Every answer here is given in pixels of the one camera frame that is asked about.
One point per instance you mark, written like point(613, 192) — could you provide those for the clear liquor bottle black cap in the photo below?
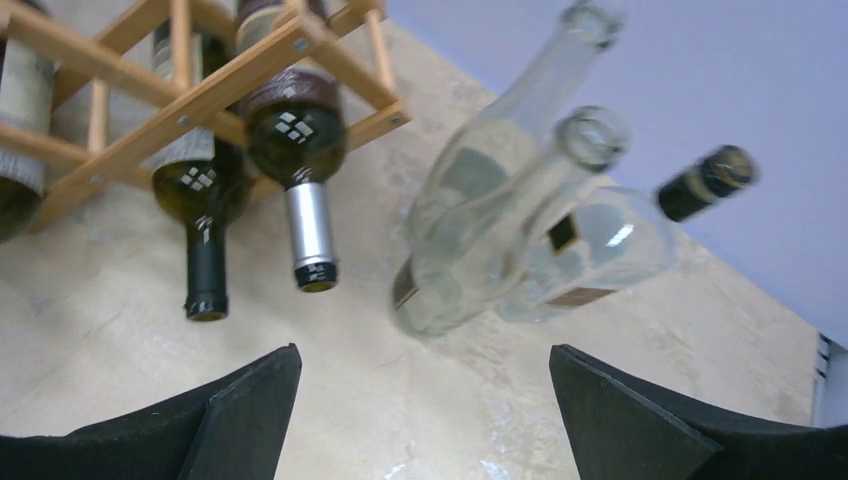
point(616, 237)

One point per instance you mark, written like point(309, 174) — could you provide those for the dark bottle in lower rack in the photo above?
point(27, 89)

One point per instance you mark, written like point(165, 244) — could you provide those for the aluminium frame rails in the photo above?
point(829, 407)

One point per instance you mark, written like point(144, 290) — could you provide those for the dark labelled wine bottle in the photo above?
point(200, 181)

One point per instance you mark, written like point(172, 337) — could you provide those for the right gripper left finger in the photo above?
point(230, 428)

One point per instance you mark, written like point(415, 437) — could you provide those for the wooden wine rack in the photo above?
point(134, 113)

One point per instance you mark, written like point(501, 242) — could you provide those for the tall clear bottle back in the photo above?
point(496, 141)

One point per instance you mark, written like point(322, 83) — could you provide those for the clear bottle front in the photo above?
point(473, 254)

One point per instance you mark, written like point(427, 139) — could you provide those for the olive green wine bottle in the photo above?
point(296, 136)

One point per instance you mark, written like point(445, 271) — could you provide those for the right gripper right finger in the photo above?
point(620, 426)

